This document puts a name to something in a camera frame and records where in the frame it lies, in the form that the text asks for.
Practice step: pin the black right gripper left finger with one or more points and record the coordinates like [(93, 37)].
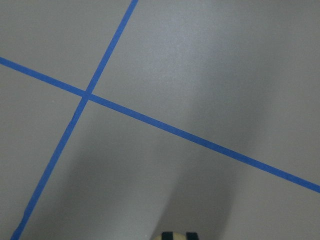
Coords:
[(167, 236)]

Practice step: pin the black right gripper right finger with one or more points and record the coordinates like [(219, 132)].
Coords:
[(192, 236)]

